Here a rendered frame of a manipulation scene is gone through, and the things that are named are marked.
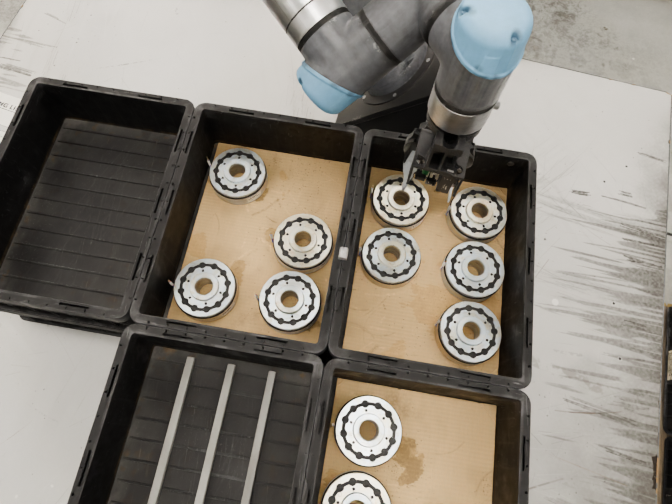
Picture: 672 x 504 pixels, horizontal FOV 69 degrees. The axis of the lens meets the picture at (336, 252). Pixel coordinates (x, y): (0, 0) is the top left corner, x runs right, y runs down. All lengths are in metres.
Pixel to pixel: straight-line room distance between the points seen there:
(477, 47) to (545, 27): 2.03
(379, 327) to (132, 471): 0.44
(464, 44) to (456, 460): 0.60
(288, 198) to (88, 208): 0.36
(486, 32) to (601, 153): 0.81
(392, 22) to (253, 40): 0.77
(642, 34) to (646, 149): 1.41
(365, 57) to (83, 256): 0.61
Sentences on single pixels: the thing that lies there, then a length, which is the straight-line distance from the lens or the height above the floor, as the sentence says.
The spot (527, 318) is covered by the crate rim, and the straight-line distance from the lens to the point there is 0.82.
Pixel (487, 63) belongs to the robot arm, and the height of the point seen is 1.28.
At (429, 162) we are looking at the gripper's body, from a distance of 0.66.
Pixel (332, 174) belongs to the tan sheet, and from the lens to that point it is 0.95.
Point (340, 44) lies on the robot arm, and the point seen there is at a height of 1.21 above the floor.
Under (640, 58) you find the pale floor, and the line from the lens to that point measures 2.62.
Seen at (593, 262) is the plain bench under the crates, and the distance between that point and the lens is 1.16.
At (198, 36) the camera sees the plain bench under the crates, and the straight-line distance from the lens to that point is 1.36.
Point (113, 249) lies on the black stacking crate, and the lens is 0.96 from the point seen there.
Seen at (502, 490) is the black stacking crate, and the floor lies 0.87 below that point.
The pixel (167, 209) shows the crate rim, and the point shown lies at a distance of 0.86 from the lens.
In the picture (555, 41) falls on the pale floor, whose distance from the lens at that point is 2.51.
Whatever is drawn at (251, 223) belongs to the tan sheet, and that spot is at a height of 0.83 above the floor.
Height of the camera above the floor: 1.66
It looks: 69 degrees down
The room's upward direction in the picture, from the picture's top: 4 degrees clockwise
